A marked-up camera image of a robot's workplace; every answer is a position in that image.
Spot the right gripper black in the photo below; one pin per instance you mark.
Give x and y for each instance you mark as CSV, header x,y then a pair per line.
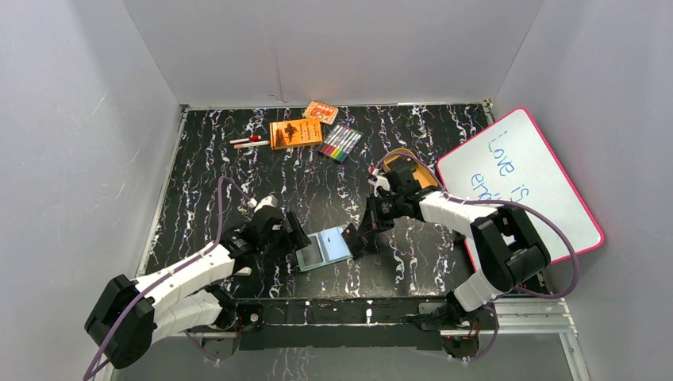
x,y
372,223

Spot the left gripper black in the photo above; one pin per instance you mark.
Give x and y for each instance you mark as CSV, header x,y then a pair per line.
x,y
286,234

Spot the black VIP credit card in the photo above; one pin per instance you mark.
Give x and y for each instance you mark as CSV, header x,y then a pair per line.
x,y
311,254

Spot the green card holder wallet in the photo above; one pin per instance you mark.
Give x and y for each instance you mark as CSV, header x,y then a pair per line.
x,y
332,245

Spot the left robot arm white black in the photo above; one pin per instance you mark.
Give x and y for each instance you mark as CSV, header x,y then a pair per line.
x,y
133,314

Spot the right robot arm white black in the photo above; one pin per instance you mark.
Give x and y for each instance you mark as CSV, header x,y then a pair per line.
x,y
508,246

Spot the small orange card box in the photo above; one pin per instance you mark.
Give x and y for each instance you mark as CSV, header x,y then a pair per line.
x,y
323,112

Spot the white stapler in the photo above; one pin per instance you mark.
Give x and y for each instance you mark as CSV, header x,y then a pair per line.
x,y
245,271

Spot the tan oval tray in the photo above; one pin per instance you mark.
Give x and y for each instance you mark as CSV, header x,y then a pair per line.
x,y
423,175

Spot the coloured marker pen set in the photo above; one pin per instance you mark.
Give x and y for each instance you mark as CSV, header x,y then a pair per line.
x,y
339,143

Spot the white marker pen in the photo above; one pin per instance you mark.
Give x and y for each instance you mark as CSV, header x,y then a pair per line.
x,y
252,144

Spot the orange book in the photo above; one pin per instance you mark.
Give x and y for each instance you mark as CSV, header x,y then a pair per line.
x,y
295,133

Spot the red capped white marker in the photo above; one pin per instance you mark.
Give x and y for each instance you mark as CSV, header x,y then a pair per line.
x,y
250,139

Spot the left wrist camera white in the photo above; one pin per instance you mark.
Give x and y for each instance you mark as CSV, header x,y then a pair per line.
x,y
269,200

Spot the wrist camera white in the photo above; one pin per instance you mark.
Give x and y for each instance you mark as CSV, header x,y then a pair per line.
x,y
269,200
380,184

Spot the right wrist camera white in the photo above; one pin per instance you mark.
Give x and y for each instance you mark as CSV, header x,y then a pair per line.
x,y
380,184

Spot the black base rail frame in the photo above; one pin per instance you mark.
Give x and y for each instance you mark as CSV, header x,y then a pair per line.
x,y
420,323

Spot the white board pink frame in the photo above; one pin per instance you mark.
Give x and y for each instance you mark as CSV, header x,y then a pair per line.
x,y
511,160

